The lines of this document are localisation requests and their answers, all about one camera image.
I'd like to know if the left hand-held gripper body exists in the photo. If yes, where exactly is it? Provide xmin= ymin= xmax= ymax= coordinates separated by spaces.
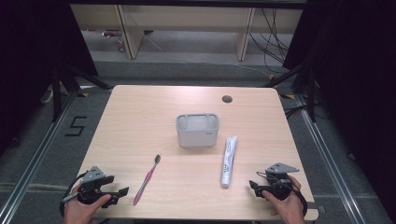
xmin=76 ymin=165 xmax=108 ymax=205

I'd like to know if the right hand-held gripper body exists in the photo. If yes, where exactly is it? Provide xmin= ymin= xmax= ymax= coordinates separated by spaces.
xmin=264 ymin=161 xmax=301 ymax=201

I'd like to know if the pink toothbrush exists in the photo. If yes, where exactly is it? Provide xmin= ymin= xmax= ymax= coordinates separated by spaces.
xmin=133 ymin=154 xmax=162 ymax=207

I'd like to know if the white toothpaste tube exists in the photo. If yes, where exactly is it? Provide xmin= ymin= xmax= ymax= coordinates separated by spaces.
xmin=220 ymin=135 xmax=238 ymax=189

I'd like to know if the grey plastic holder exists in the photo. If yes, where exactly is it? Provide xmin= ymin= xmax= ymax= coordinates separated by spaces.
xmin=175 ymin=113 xmax=220 ymax=148

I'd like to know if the person's left hand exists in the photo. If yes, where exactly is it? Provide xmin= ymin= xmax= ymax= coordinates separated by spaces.
xmin=63 ymin=193 xmax=112 ymax=224

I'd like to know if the person's right hand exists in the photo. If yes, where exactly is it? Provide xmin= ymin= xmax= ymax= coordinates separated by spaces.
xmin=261 ymin=175 xmax=306 ymax=224

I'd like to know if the black metal stand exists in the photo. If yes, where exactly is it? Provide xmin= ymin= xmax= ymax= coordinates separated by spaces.
xmin=263 ymin=61 xmax=318 ymax=123
xmin=50 ymin=63 xmax=114 ymax=123

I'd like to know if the dark curtain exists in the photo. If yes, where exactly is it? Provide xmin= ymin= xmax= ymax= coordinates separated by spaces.
xmin=281 ymin=0 xmax=396 ymax=216
xmin=0 ymin=0 xmax=99 ymax=157

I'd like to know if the small red object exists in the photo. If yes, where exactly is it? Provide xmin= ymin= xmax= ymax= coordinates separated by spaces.
xmin=101 ymin=29 xmax=125 ymax=52

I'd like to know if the cardboard box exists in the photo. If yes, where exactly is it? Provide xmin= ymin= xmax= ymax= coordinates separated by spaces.
xmin=69 ymin=3 xmax=304 ymax=62

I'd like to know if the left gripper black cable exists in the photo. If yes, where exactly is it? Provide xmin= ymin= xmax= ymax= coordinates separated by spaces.
xmin=59 ymin=172 xmax=89 ymax=218

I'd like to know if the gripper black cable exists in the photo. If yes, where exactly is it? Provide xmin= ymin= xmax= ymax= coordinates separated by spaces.
xmin=256 ymin=170 xmax=308 ymax=217
xmin=59 ymin=172 xmax=89 ymax=218

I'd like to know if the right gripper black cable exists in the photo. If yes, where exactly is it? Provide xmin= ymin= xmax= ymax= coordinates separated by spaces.
xmin=256 ymin=170 xmax=308 ymax=217

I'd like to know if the aluminium floor rail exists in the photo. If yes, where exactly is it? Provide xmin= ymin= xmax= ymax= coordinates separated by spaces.
xmin=294 ymin=92 xmax=367 ymax=224
xmin=0 ymin=91 xmax=79 ymax=224

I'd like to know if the black floor cable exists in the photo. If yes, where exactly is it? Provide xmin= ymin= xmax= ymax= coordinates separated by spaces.
xmin=282 ymin=105 xmax=310 ymax=119

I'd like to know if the bundle of black cables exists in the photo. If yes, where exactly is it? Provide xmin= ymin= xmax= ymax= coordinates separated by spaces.
xmin=248 ymin=7 xmax=291 ymax=75

